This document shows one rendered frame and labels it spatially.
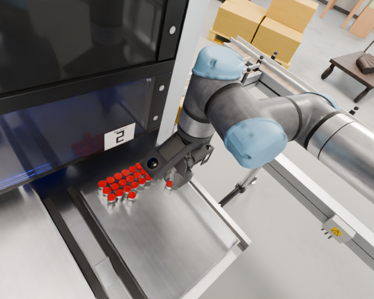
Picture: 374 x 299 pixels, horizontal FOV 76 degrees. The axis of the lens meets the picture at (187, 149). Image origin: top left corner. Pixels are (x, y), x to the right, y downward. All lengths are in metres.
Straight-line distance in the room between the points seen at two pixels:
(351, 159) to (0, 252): 0.67
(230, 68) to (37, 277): 0.55
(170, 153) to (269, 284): 1.41
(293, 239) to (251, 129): 1.71
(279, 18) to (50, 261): 3.82
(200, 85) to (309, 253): 1.77
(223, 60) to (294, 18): 3.61
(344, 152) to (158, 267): 0.46
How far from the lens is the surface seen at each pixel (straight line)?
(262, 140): 0.31
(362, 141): 0.39
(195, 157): 0.51
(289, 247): 1.95
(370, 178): 0.38
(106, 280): 0.61
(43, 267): 0.65
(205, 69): 0.37
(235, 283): 1.67
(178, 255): 0.65
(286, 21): 4.00
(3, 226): 0.70
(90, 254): 0.64
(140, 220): 0.67
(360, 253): 1.62
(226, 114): 0.34
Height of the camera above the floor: 1.49
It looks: 47 degrees down
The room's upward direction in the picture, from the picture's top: 21 degrees clockwise
